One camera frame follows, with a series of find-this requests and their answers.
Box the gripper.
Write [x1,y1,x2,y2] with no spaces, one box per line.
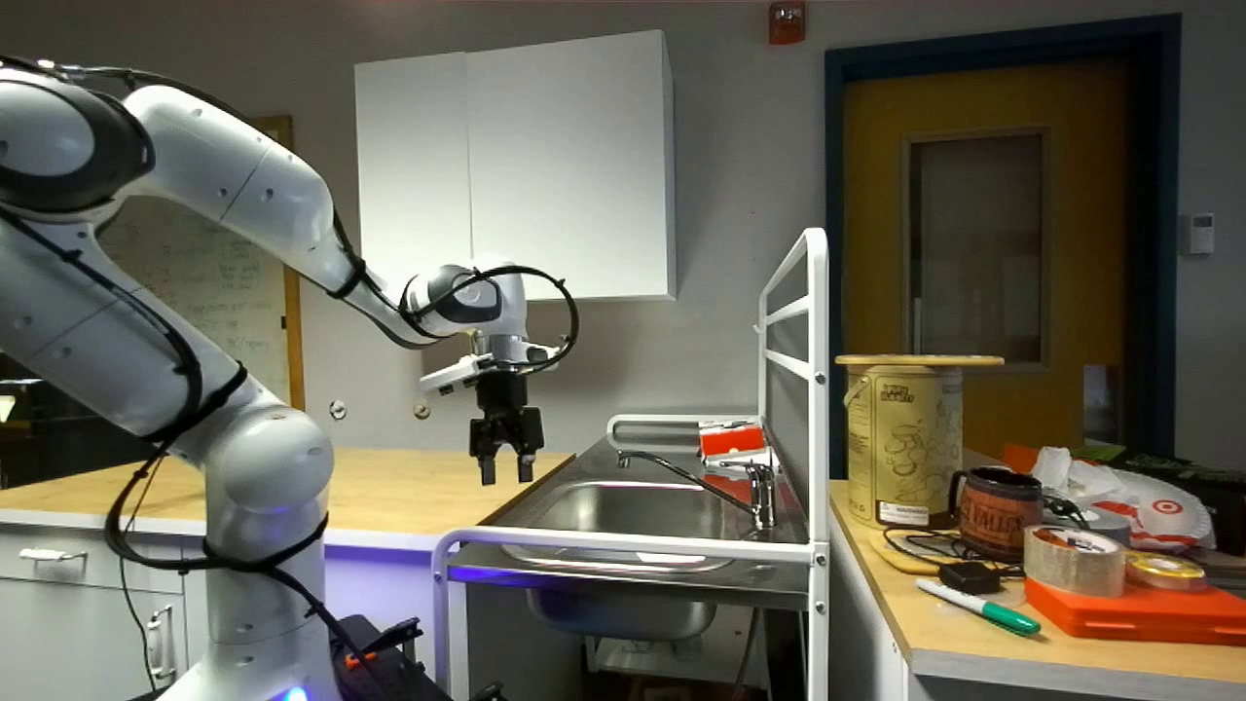
[469,370,545,487]

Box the stainless steel sink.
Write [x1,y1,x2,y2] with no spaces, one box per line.
[500,477,764,644]

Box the chrome faucet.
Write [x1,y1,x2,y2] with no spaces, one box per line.
[616,449,779,533]

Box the black device with orange button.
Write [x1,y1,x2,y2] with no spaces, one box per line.
[329,614,455,701]

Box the red and white box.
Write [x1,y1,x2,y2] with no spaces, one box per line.
[698,420,772,461]

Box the large yellow tin can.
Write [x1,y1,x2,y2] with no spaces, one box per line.
[842,364,966,530]

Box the wooden cutting board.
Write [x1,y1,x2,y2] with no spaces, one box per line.
[868,529,974,577]

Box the drawer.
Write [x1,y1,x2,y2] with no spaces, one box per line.
[0,524,188,597]

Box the round wooden board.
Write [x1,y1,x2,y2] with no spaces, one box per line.
[834,352,1007,370]

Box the cabinet door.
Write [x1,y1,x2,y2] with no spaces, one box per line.
[0,580,191,701]

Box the black power adapter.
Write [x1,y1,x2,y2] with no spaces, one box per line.
[938,561,1005,596]

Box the brown mug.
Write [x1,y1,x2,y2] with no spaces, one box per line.
[948,466,1045,565]

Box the green and white marker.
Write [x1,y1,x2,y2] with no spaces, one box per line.
[914,577,1044,638]

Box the red fire alarm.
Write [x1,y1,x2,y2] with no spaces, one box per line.
[768,0,808,46]

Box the clear packing tape roll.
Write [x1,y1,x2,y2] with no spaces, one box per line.
[1023,525,1129,599]

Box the grey tape roll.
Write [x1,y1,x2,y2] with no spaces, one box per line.
[1045,500,1132,547]

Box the white plastic bag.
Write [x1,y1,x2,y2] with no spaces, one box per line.
[1031,445,1219,555]

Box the orange flat case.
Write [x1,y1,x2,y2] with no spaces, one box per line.
[1023,575,1246,647]

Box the small yellow tape roll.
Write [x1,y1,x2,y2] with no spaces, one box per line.
[1123,550,1209,592]

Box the black box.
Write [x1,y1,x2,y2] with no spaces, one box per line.
[1108,447,1246,558]

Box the white thermostat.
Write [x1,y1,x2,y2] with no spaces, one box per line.
[1179,211,1217,257]

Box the white metal frame sink unit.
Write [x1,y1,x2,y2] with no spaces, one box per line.
[431,228,831,701]

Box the white wall cabinet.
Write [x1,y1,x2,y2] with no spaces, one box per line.
[353,29,678,302]

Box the whiteboard with wooden frame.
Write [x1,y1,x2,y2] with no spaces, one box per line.
[95,114,307,413]

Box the cabinet door handle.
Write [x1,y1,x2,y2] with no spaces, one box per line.
[145,604,179,684]

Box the black cable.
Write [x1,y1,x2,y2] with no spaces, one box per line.
[881,524,976,572]

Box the yellow door with dark frame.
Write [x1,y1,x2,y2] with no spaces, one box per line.
[825,13,1185,461]

